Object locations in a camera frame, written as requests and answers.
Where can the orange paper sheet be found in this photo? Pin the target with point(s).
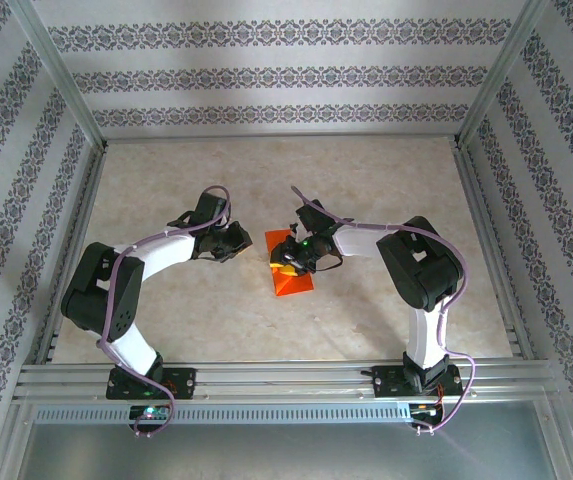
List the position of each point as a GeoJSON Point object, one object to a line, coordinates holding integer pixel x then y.
{"type": "Point", "coordinates": [293, 287]}

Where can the aluminium side rail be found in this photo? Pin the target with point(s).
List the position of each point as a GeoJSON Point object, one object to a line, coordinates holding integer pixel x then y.
{"type": "Point", "coordinates": [477, 200]}
{"type": "Point", "coordinates": [87, 200]}

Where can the aluminium rear rail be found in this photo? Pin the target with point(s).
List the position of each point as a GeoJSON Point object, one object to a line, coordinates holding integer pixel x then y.
{"type": "Point", "coordinates": [281, 136]}

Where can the grey metal sheet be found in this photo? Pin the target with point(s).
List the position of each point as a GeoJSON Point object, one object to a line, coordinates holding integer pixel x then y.
{"type": "Point", "coordinates": [286, 450]}

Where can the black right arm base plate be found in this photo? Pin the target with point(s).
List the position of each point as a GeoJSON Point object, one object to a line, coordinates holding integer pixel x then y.
{"type": "Point", "coordinates": [391, 382]}

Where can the aluminium mounting rail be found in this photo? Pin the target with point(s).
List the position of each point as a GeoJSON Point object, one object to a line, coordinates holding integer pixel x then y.
{"type": "Point", "coordinates": [276, 380]}

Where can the aluminium frame post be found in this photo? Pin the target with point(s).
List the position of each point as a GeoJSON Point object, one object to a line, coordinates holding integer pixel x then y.
{"type": "Point", "coordinates": [499, 75]}
{"type": "Point", "coordinates": [61, 75]}

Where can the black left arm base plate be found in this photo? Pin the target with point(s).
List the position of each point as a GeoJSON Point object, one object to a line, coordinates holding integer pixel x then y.
{"type": "Point", "coordinates": [181, 382]}

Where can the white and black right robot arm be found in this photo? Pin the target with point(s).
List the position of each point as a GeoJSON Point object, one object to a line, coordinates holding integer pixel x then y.
{"type": "Point", "coordinates": [418, 265]}

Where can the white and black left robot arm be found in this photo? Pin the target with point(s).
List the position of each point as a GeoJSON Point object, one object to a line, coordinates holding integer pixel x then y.
{"type": "Point", "coordinates": [101, 295]}

